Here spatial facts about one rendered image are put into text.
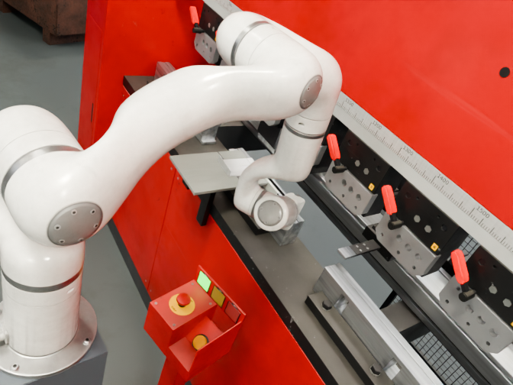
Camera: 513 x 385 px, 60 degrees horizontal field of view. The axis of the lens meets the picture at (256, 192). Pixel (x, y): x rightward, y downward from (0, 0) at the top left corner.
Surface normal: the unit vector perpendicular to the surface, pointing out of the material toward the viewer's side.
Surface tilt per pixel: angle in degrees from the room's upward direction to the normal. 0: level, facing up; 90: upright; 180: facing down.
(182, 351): 0
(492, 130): 90
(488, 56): 90
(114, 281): 0
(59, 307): 90
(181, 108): 55
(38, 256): 39
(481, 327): 90
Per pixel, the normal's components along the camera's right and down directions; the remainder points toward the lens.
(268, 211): -0.25, -0.02
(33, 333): 0.07, 0.62
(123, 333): 0.29, -0.76
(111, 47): 0.51, 0.63
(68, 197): 0.52, 0.04
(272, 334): -0.81, 0.12
